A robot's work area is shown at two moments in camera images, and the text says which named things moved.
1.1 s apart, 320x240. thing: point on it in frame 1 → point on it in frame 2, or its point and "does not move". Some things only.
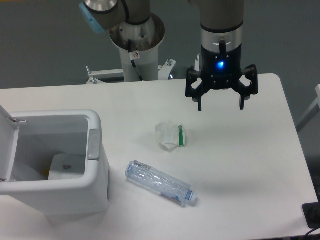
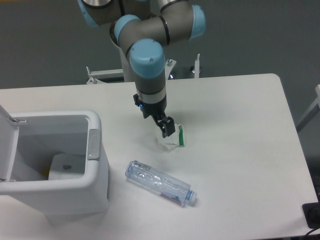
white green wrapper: [170, 135] does not move
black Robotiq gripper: [221, 70] → [156, 110]
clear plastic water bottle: [175, 189] does not move
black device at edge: [312, 213] does not move
